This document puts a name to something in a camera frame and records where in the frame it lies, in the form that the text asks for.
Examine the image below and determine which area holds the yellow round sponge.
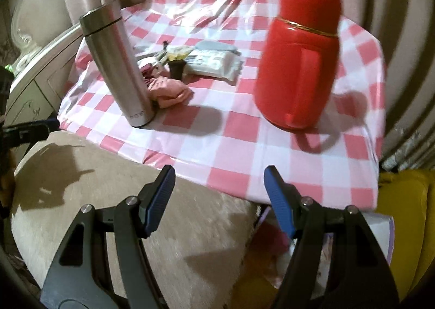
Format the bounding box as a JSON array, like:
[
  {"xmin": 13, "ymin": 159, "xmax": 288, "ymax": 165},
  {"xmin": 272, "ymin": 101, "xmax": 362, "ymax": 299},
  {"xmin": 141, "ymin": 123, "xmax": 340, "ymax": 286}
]
[{"xmin": 167, "ymin": 45, "xmax": 194, "ymax": 61}]

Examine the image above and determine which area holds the yellow cushion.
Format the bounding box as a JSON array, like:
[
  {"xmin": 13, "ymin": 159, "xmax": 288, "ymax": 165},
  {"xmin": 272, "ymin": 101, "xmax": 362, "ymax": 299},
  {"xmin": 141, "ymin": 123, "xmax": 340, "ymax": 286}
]
[{"xmin": 376, "ymin": 170, "xmax": 434, "ymax": 300}]

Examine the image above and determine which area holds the pink cloth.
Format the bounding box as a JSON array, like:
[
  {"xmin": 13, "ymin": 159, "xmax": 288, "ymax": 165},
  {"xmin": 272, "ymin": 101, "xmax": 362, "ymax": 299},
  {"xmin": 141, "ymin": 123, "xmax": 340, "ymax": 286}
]
[{"xmin": 137, "ymin": 57, "xmax": 193, "ymax": 109}]

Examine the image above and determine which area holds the light blue plush pouch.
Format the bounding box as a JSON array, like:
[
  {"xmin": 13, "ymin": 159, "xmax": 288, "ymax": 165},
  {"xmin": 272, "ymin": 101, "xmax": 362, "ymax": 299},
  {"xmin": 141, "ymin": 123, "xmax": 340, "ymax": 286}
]
[{"xmin": 195, "ymin": 40, "xmax": 238, "ymax": 54}]

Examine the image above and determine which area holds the white printed tissue pack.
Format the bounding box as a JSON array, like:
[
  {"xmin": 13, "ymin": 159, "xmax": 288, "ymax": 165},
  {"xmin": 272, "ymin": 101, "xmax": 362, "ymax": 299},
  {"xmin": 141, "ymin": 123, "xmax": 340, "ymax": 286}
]
[{"xmin": 184, "ymin": 50, "xmax": 243, "ymax": 82}]

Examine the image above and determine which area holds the steel thermos bottle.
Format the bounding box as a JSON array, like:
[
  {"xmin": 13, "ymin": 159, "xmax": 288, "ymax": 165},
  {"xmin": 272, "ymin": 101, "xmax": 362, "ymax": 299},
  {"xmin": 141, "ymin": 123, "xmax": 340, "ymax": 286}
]
[{"xmin": 80, "ymin": 2, "xmax": 156, "ymax": 127}]

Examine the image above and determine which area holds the red plastic thermos jug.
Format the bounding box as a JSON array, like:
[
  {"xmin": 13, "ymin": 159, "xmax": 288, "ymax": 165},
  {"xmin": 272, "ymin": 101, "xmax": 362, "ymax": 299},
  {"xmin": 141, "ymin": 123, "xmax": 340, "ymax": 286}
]
[{"xmin": 254, "ymin": 0, "xmax": 341, "ymax": 129}]

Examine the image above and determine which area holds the red white checkered tablecloth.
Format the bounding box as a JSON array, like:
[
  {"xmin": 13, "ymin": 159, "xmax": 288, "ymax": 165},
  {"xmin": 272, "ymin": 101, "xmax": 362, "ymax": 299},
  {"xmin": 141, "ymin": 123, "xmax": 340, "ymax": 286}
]
[{"xmin": 58, "ymin": 0, "xmax": 385, "ymax": 210}]

